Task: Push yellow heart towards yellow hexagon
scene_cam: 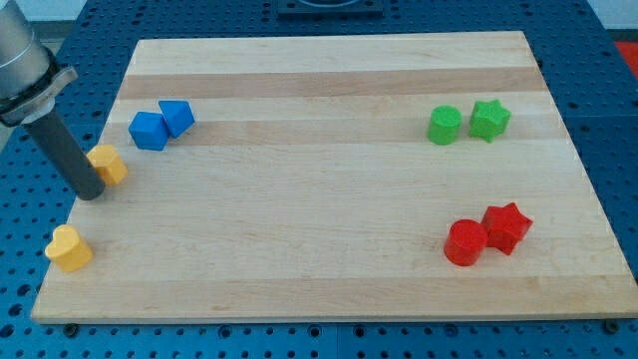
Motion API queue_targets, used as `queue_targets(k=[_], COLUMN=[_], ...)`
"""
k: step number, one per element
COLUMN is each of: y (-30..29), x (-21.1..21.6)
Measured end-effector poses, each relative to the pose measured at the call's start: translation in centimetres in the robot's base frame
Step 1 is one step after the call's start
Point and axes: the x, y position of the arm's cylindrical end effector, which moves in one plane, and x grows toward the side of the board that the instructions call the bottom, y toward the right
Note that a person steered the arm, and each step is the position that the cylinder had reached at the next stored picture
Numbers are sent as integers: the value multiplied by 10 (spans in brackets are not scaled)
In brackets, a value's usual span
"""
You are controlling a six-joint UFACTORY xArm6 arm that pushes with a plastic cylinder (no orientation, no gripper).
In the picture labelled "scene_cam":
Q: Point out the gray cylindrical pusher tool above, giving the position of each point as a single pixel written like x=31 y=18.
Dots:
x=61 y=149

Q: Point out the light wooden board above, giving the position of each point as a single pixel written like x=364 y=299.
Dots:
x=307 y=190

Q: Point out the yellow heart block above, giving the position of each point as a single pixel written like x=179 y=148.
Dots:
x=68 y=250

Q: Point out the blue cube block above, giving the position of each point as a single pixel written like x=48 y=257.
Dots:
x=148 y=131

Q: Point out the red cylinder block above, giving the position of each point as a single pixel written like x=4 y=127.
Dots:
x=465 y=243

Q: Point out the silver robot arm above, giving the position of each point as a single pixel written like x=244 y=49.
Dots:
x=31 y=76

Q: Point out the yellow hexagon block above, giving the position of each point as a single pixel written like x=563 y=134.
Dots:
x=108 y=164

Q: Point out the red star block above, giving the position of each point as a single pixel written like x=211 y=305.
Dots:
x=506 y=227

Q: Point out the green star block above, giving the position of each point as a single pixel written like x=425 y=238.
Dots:
x=489 y=120

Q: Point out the green cylinder block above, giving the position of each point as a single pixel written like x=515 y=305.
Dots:
x=445 y=123

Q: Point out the blue pentagon block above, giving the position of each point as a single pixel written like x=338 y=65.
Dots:
x=177 y=115

